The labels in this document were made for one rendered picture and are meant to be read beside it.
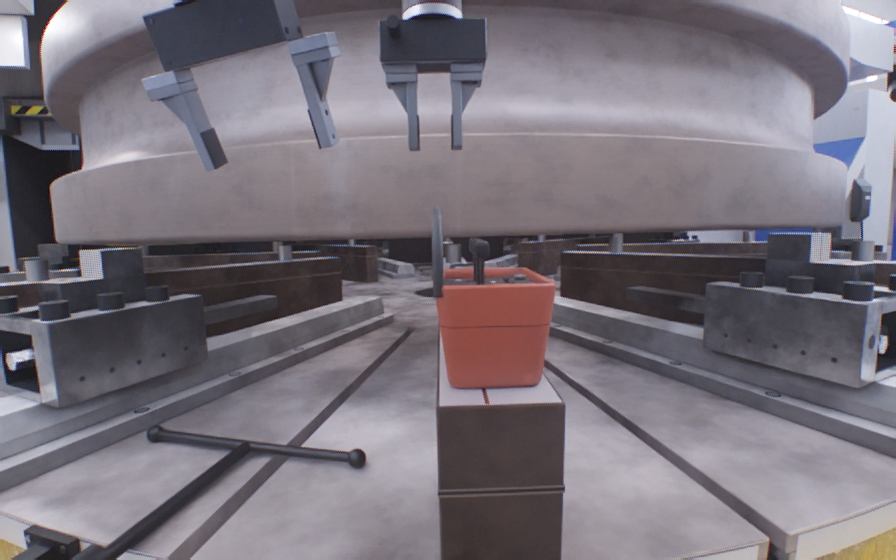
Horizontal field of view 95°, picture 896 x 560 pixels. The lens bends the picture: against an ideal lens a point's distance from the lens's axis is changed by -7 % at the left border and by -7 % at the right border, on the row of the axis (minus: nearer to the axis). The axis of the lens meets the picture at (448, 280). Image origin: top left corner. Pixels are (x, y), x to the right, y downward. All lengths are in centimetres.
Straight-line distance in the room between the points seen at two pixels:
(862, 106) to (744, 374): 578
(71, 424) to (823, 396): 204
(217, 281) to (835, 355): 259
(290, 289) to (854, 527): 260
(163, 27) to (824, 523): 126
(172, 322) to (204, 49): 114
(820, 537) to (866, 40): 470
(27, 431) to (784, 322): 199
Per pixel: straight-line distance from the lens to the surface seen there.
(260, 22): 47
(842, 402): 158
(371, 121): 137
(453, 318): 49
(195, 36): 50
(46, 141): 467
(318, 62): 48
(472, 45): 59
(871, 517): 126
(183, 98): 54
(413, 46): 59
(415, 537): 93
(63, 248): 361
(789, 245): 162
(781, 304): 150
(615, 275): 286
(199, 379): 173
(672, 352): 185
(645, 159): 137
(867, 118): 716
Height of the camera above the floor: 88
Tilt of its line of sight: 7 degrees down
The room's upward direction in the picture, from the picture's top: 1 degrees counter-clockwise
